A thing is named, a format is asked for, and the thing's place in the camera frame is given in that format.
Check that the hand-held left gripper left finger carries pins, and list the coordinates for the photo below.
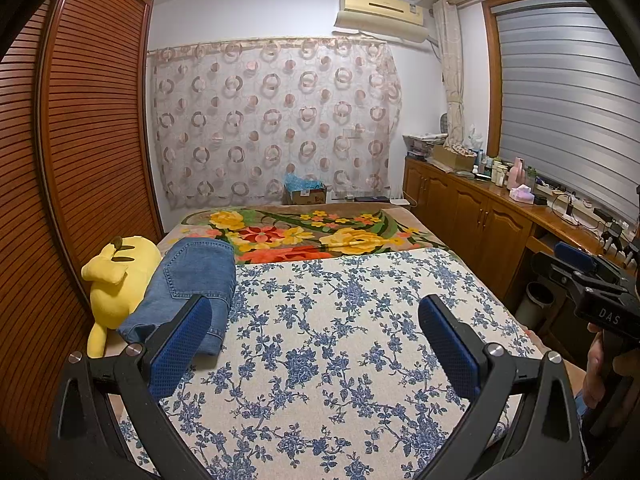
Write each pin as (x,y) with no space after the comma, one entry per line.
(182,350)

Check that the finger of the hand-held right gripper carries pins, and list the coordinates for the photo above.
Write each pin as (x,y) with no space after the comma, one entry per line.
(575,255)
(550,267)

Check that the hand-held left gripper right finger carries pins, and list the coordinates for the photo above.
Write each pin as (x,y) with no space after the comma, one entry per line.
(445,340)

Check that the blue denim pants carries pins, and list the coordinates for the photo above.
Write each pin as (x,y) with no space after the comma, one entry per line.
(185,280)

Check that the person's right hand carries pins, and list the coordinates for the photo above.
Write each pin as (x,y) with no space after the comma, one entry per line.
(595,380)

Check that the grey waste bin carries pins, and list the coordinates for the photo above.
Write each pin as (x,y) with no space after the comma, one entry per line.
(537,305)

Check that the white power strip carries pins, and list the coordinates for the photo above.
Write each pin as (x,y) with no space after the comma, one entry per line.
(567,215)

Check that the pink tissue box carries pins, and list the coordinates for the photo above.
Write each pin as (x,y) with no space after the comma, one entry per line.
(521,194)

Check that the yellow plush toy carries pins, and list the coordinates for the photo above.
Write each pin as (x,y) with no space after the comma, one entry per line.
(112,295)

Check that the wooden sideboard cabinet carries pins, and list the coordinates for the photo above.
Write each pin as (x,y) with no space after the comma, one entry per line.
(480,210)

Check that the pink bottle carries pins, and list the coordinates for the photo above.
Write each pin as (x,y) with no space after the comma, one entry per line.
(517,172)

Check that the white bottle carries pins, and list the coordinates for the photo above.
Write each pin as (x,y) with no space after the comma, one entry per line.
(498,172)

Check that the bed with beige sheet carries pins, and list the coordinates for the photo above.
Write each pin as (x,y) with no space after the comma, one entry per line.
(169,234)

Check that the blue floral bed sheet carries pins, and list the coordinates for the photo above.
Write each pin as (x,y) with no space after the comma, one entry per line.
(325,360)

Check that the grey window blind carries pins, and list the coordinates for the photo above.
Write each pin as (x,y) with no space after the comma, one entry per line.
(575,110)

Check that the open cardboard tray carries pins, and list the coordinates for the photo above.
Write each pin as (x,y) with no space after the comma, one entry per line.
(454,157)

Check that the colourful floral blanket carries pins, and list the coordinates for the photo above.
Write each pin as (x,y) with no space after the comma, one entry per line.
(300,235)

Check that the stack of papers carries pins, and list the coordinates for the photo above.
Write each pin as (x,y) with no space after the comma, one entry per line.
(424,144)

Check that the cardboard box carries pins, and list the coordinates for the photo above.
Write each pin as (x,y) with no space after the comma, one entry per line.
(307,196)

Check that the blue plastic bag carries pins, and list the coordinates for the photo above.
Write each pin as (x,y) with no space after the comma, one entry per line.
(300,180)

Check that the tied beige window curtain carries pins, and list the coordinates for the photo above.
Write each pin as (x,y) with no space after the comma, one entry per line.
(452,75)

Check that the wooden louvered wardrobe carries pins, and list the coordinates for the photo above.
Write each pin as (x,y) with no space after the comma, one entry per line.
(90,135)

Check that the circle-patterned sheer curtain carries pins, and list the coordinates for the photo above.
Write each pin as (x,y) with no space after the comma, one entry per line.
(270,120)

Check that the beige wall air conditioner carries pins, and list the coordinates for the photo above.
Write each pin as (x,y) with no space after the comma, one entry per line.
(380,12)

